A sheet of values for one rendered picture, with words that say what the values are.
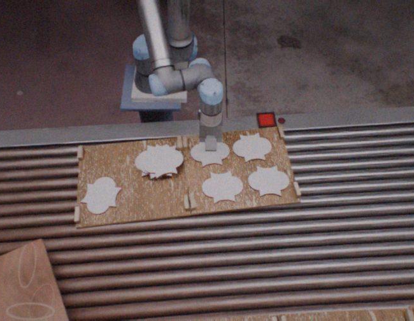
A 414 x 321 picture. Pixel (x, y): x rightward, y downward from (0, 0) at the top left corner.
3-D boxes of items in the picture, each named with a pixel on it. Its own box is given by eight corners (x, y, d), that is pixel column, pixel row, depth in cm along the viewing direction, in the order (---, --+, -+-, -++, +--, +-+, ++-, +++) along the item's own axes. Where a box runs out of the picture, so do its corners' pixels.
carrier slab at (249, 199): (181, 138, 174) (181, 136, 172) (279, 128, 176) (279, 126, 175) (191, 215, 155) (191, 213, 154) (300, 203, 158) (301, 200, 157)
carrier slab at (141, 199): (79, 148, 171) (79, 146, 170) (181, 139, 174) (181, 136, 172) (76, 229, 152) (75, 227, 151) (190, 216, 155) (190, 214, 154)
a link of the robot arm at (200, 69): (178, 60, 143) (186, 83, 138) (209, 54, 145) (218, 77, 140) (178, 76, 150) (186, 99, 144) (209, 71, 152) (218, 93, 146)
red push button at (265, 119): (258, 116, 180) (258, 114, 179) (272, 115, 181) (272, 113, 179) (260, 127, 177) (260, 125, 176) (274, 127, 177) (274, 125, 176)
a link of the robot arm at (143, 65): (132, 58, 187) (128, 33, 176) (162, 53, 190) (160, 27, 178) (138, 78, 181) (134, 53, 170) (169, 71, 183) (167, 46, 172)
